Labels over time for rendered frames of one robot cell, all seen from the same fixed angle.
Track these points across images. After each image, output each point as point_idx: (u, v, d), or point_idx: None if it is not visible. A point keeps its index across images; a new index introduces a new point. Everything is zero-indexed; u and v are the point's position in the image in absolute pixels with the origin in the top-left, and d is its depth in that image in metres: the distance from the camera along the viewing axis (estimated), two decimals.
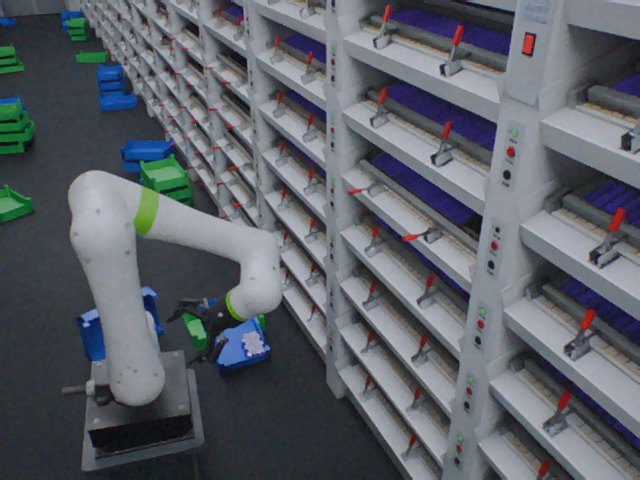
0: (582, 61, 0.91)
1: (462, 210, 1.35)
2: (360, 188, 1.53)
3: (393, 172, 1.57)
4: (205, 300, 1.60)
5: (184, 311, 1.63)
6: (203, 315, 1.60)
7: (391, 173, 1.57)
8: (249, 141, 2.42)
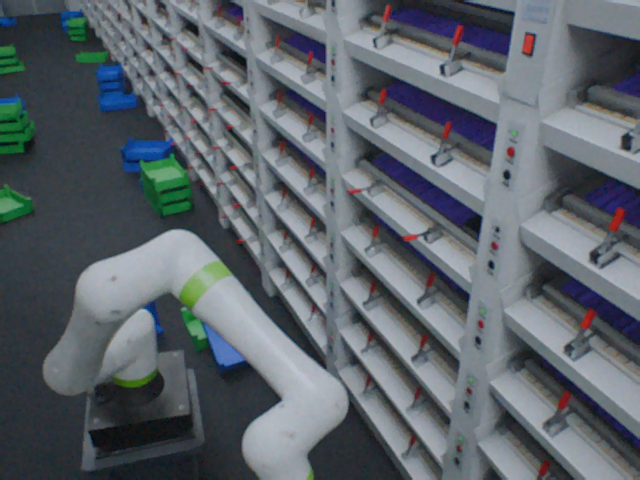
0: (582, 61, 0.91)
1: (462, 210, 1.35)
2: (360, 188, 1.53)
3: (393, 172, 1.57)
4: None
5: None
6: None
7: (391, 173, 1.57)
8: (249, 141, 2.42)
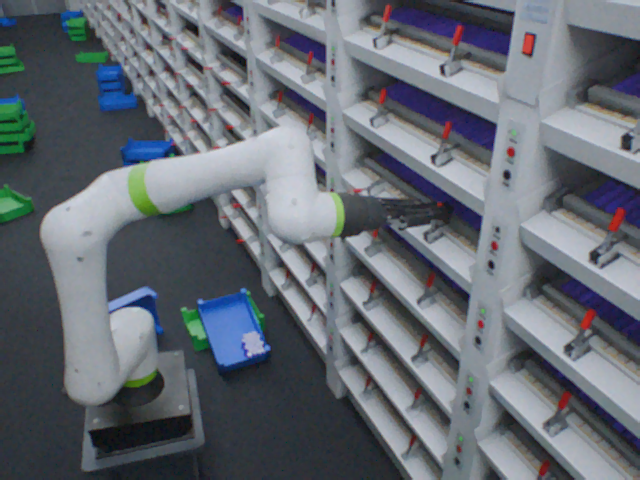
0: (582, 61, 0.91)
1: (468, 207, 1.36)
2: (360, 188, 1.53)
3: (397, 169, 1.57)
4: (400, 224, 1.20)
5: (421, 209, 1.27)
6: (394, 213, 1.22)
7: (395, 170, 1.57)
8: None
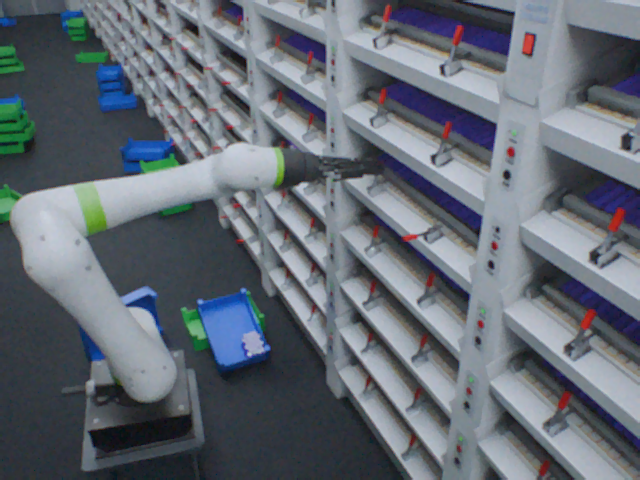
0: (582, 61, 0.91)
1: (468, 207, 1.36)
2: None
3: (398, 169, 1.57)
4: (334, 176, 1.40)
5: (355, 165, 1.46)
6: (330, 167, 1.42)
7: (396, 170, 1.57)
8: (249, 141, 2.42)
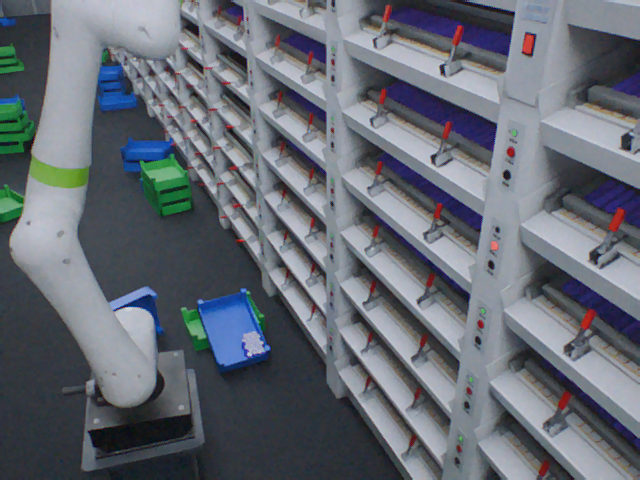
0: (582, 61, 0.91)
1: (468, 207, 1.36)
2: (377, 174, 1.53)
3: (398, 169, 1.57)
4: None
5: None
6: None
7: (396, 170, 1.57)
8: (249, 141, 2.42)
